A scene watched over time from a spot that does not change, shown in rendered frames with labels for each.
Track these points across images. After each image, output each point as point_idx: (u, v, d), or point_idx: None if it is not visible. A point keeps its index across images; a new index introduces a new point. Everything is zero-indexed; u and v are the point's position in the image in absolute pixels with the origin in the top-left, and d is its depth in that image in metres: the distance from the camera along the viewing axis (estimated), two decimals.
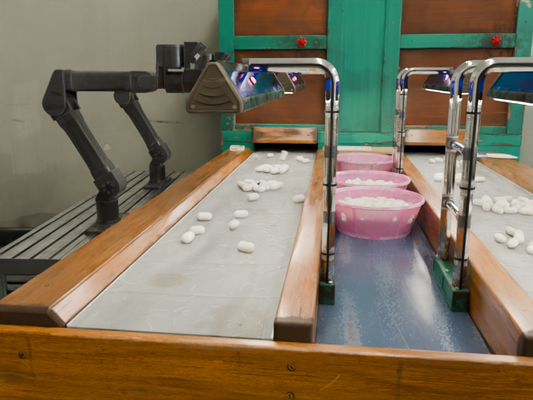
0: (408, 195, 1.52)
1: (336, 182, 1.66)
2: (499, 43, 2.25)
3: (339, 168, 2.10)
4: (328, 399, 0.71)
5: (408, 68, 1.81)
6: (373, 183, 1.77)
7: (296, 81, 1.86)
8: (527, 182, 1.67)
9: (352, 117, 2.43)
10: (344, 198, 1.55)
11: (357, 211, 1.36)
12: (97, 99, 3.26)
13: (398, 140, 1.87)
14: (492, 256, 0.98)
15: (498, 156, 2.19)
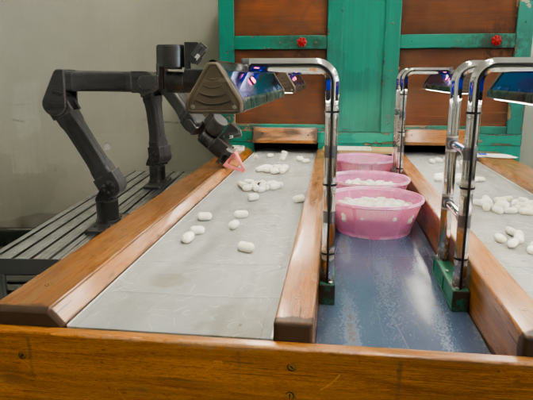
0: (408, 195, 1.52)
1: (336, 182, 1.66)
2: (499, 43, 2.25)
3: (339, 168, 2.10)
4: (328, 399, 0.71)
5: (408, 68, 1.81)
6: (373, 183, 1.77)
7: (296, 81, 1.86)
8: (527, 182, 1.67)
9: (352, 117, 2.43)
10: (344, 198, 1.55)
11: (357, 211, 1.36)
12: (97, 99, 3.26)
13: (398, 140, 1.87)
14: (492, 256, 0.98)
15: (498, 156, 2.19)
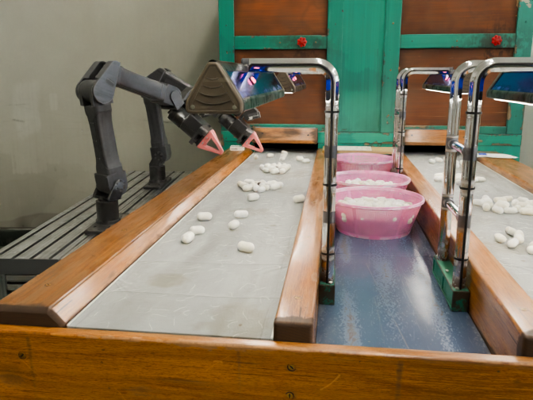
0: (408, 195, 1.52)
1: (336, 182, 1.66)
2: (499, 43, 2.25)
3: (339, 168, 2.10)
4: (328, 399, 0.71)
5: (408, 68, 1.81)
6: (373, 183, 1.77)
7: (296, 81, 1.86)
8: (527, 182, 1.67)
9: (352, 117, 2.43)
10: (344, 198, 1.55)
11: (357, 211, 1.36)
12: None
13: (398, 140, 1.87)
14: (492, 256, 0.98)
15: (498, 156, 2.19)
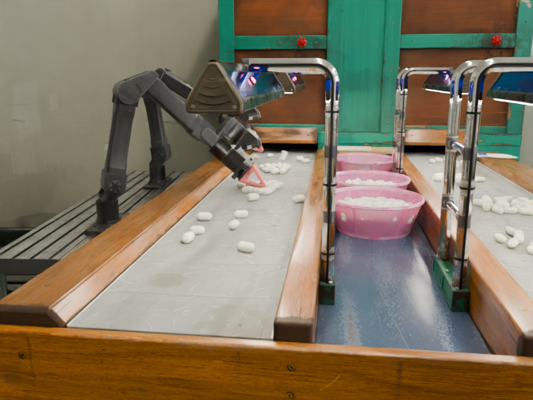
0: (408, 195, 1.52)
1: (336, 182, 1.66)
2: (499, 43, 2.25)
3: (339, 168, 2.10)
4: (328, 399, 0.71)
5: (408, 68, 1.81)
6: (373, 183, 1.77)
7: (296, 81, 1.86)
8: (527, 182, 1.67)
9: (352, 117, 2.43)
10: (344, 198, 1.55)
11: (357, 211, 1.36)
12: (97, 99, 3.26)
13: (398, 140, 1.87)
14: (492, 256, 0.98)
15: (498, 156, 2.19)
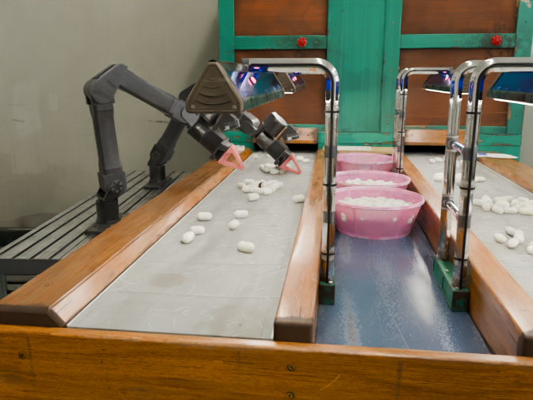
0: (408, 195, 1.52)
1: (336, 182, 1.66)
2: (499, 43, 2.25)
3: (339, 168, 2.10)
4: (328, 399, 0.71)
5: (408, 68, 1.81)
6: (373, 183, 1.77)
7: (296, 81, 1.86)
8: (527, 182, 1.67)
9: (352, 117, 2.43)
10: (344, 198, 1.55)
11: (357, 211, 1.36)
12: None
13: (398, 140, 1.87)
14: (492, 256, 0.98)
15: (498, 156, 2.19)
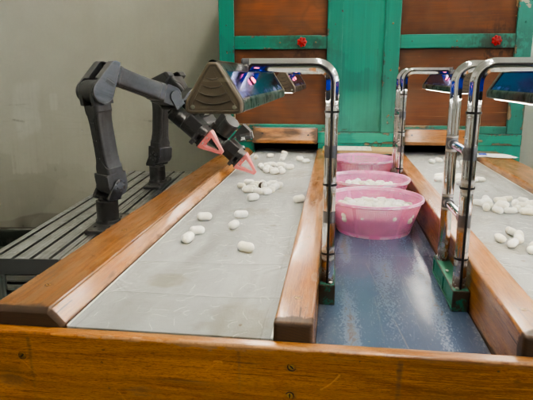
0: (408, 195, 1.52)
1: (336, 182, 1.66)
2: (499, 43, 2.25)
3: (339, 168, 2.10)
4: (328, 399, 0.71)
5: (408, 68, 1.81)
6: (373, 183, 1.77)
7: (296, 81, 1.86)
8: (527, 182, 1.67)
9: (352, 117, 2.43)
10: (344, 198, 1.55)
11: (357, 211, 1.36)
12: None
13: (398, 140, 1.87)
14: (492, 256, 0.98)
15: (498, 156, 2.19)
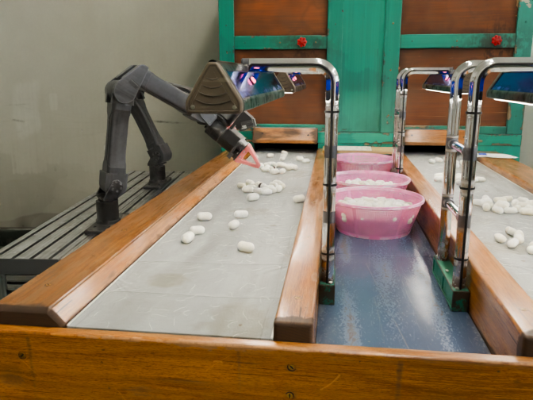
0: (408, 195, 1.52)
1: (336, 182, 1.66)
2: (499, 43, 2.25)
3: (339, 168, 2.10)
4: (328, 399, 0.71)
5: (408, 68, 1.81)
6: (373, 183, 1.77)
7: (296, 81, 1.86)
8: (527, 182, 1.67)
9: (352, 117, 2.43)
10: (344, 198, 1.55)
11: (357, 211, 1.36)
12: (97, 99, 3.26)
13: (398, 140, 1.87)
14: (492, 256, 0.98)
15: (498, 156, 2.19)
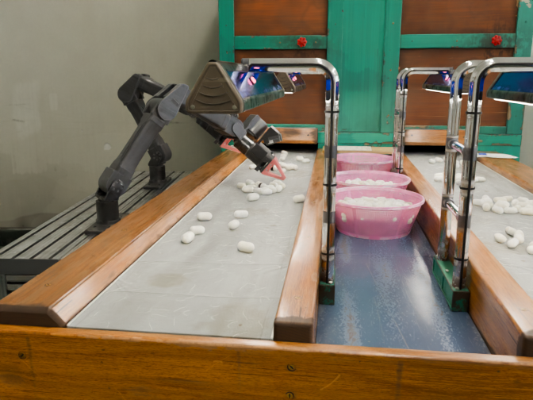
0: (408, 195, 1.52)
1: (336, 182, 1.66)
2: (499, 43, 2.25)
3: (339, 168, 2.10)
4: (328, 399, 0.71)
5: (408, 68, 1.81)
6: (373, 183, 1.77)
7: (296, 81, 1.86)
8: (527, 182, 1.67)
9: (352, 117, 2.43)
10: (344, 198, 1.55)
11: (357, 211, 1.36)
12: (97, 99, 3.26)
13: (398, 140, 1.87)
14: (492, 256, 0.98)
15: (498, 156, 2.19)
